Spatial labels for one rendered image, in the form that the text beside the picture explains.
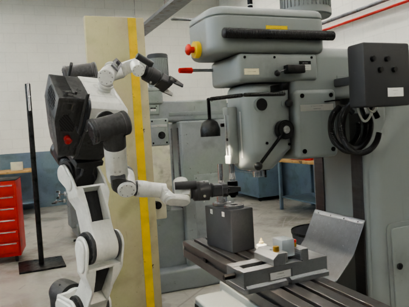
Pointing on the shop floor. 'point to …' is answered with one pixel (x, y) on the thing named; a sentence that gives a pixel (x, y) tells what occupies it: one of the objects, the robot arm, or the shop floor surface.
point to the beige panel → (139, 233)
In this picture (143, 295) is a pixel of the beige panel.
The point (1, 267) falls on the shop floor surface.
